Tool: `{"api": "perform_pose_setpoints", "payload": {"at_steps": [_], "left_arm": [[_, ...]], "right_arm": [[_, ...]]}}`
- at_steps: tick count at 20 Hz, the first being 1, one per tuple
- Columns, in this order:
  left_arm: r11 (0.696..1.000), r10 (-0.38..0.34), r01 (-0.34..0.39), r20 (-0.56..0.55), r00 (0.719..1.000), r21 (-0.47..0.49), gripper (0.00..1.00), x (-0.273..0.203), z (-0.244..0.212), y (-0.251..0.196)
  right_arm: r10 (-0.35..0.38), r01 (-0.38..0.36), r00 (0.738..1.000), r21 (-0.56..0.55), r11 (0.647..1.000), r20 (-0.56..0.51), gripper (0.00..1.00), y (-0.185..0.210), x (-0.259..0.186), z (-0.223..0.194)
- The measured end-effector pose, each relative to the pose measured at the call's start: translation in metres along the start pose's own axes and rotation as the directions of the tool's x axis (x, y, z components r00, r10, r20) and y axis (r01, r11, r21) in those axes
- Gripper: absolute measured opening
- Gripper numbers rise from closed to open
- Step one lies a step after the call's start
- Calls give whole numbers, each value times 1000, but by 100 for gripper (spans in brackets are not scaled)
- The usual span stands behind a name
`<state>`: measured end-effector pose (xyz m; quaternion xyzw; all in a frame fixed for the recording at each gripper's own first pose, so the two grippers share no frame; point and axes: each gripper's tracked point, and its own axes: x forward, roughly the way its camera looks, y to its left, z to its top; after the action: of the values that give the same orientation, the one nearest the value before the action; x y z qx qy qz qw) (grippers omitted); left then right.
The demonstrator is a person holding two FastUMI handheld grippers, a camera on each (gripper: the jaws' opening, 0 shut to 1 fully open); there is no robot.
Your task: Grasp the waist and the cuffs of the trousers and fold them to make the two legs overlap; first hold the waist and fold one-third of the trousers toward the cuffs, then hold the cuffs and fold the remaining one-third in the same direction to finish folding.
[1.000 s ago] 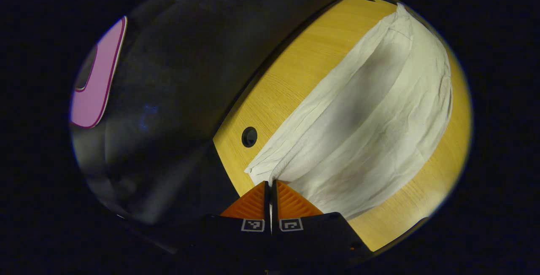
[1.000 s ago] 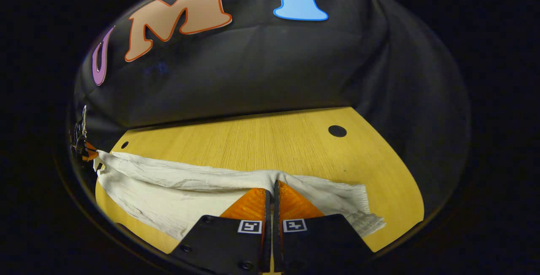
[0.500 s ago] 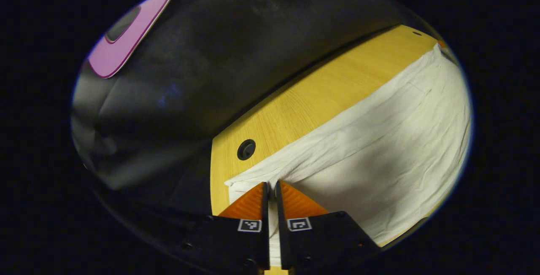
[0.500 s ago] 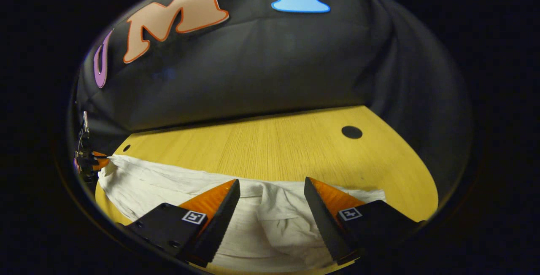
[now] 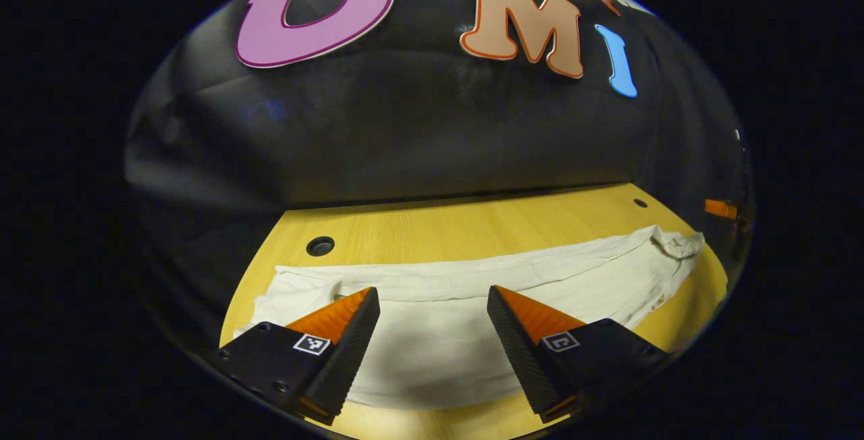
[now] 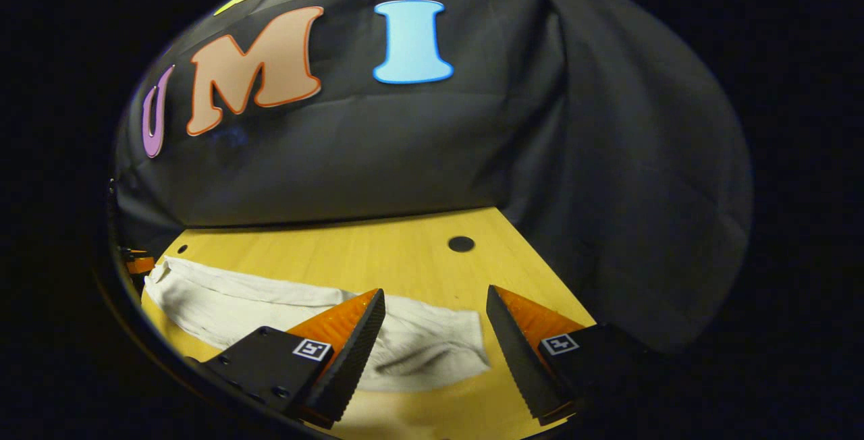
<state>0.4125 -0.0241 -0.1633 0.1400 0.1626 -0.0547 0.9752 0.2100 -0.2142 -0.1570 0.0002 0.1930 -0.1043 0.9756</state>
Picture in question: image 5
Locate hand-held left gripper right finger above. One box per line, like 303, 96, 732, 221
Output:
486, 284, 670, 424

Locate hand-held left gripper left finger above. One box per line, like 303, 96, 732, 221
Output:
205, 286, 381, 426

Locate white jeans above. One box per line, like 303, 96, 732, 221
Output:
233, 225, 706, 410

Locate black backdrop cloth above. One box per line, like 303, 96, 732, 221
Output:
124, 0, 753, 333

